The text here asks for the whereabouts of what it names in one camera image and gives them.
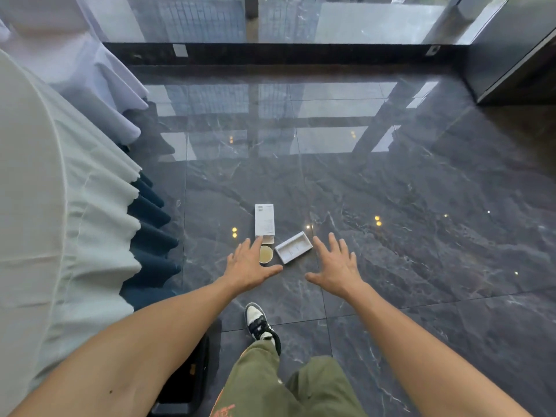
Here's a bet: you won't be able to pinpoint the white box lid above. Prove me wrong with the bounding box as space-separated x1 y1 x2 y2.
255 204 275 238

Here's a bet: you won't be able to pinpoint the black window sill frame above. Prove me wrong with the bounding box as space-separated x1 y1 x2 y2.
101 41 472 66

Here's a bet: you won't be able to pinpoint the white pleated tablecloth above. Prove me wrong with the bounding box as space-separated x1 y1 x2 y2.
0 50 145 393

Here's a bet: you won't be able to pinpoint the person's right forearm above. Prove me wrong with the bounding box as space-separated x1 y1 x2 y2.
345 283 536 417

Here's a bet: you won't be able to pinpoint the smooth white tablecloth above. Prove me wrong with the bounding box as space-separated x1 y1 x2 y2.
0 0 151 146

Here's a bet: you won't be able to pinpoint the person's left hand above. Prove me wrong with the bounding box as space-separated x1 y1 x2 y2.
224 235 284 297

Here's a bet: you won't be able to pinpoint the person's left forearm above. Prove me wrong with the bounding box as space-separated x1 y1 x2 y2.
8 278 239 417

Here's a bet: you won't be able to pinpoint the black bag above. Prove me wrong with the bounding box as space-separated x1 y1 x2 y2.
149 333 211 417

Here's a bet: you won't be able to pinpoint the olive green trousers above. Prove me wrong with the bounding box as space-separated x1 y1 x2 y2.
208 340 371 417

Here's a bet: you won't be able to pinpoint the dark blue table skirt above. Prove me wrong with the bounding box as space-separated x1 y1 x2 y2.
119 171 183 312

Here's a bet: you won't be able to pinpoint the black and white sneaker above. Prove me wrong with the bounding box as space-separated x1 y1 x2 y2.
244 302 282 356

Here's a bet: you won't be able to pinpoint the dark metal pillar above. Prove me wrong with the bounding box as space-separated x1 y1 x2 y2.
461 0 556 105

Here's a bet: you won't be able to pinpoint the white open box tray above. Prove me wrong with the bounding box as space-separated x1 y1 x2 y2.
275 231 314 265

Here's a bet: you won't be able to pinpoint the person's right hand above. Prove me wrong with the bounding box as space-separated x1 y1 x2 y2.
305 233 368 300

